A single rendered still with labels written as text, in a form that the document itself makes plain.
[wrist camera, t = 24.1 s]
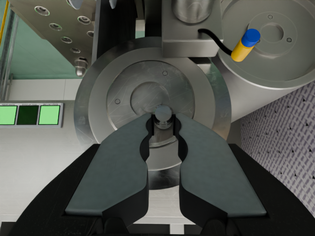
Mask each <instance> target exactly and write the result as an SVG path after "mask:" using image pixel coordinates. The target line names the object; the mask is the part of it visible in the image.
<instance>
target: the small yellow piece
mask: <svg viewBox="0 0 315 236"><path fill-rule="evenodd" d="M198 32H199V33H205V34H207V35H208V36H210V37H211V38H212V39H213V40H214V41H215V43H216V44H217V45H218V46H219V48H220V49H221V50H222V51H223V52H225V53H226V54H227V55H229V56H231V57H232V59H233V60H234V61H237V62H240V61H242V60H243V59H244V58H245V57H246V56H247V55H248V54H249V52H250V51H251V50H252V49H253V47H254V46H255V44H256V43H257V41H258V40H259V39H260V33H259V31H257V30H256V29H248V30H247V31H246V32H245V34H244V35H243V37H242V38H241V39H240V40H239V42H238V43H237V45H236V46H235V48H234V50H233V51H231V50H230V49H228V48H227V47H226V46H225V45H224V44H223V43H222V42H221V41H220V40H219V38H218V37H217V36H216V35H215V34H214V33H213V32H212V31H210V30H209V29H204V28H202V29H198Z"/></svg>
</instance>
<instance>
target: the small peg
mask: <svg viewBox="0 0 315 236"><path fill-rule="evenodd" d="M153 114H154V121H155V124H156V126H157V127H158V128H159V129H162V130H165V129H168V128H169V127H170V126H171V124H172V121H173V115H174V112H173V109H172V108H171V106H169V105H167V104H160V105H158V106H156V107H155V109H154V111H153Z"/></svg>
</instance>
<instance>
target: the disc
mask: <svg viewBox="0 0 315 236"><path fill-rule="evenodd" d="M147 47H159V48H162V37H141V38H136V39H132V40H128V41H125V42H123V43H121V44H119V45H117V46H115V47H113V48H111V49H110V50H108V51H107V52H105V53H104V54H103V55H101V56H100V57H99V58H98V59H97V60H96V61H95V62H94V63H93V64H92V66H91V67H90V68H89V69H88V71H87V72H86V74H85V75H84V77H83V79H82V81H81V83H80V85H79V88H78V91H77V93H76V97H75V104H74V125H75V132H76V135H77V138H78V141H79V143H80V146H81V148H82V150H83V151H84V152H85V151H86V150H87V149H88V148H89V147H90V146H92V145H93V144H98V142H97V141H96V139H95V137H94V135H93V133H92V130H91V127H90V123H89V117H88V103H89V97H90V93H91V90H92V87H93V85H94V83H95V81H96V79H97V77H98V76H99V74H100V73H101V72H102V71H103V69H104V68H105V67H106V66H107V65H108V64H109V63H111V62H112V61H113V60H114V59H116V58H117V57H119V56H121V55H122V54H125V53H127V52H130V51H132V50H136V49H140V48H147ZM188 58H189V59H191V60H192V61H193V62H195V63H196V64H197V65H198V66H199V67H200V68H201V69H202V71H203V72H204V73H205V75H206V76H207V78H208V80H209V82H210V84H211V87H212V89H213V93H214V97H215V104H216V112H215V119H214V124H213V127H212V130H213V131H214V132H216V133H217V134H218V135H220V136H221V137H222V138H223V139H224V140H226V139H227V137H228V133H229V130H230V126H231V119H232V106H231V99H230V94H229V91H228V88H227V85H226V82H225V81H224V78H223V76H222V74H221V73H220V71H219V70H218V69H217V67H216V66H215V65H214V64H213V62H212V61H211V60H210V59H209V58H208V57H188ZM180 165H181V164H179V165H177V166H174V167H171V168H168V169H165V170H156V171H148V179H149V190H162V189H168V188H172V187H175V186H178V185H179V181H180Z"/></svg>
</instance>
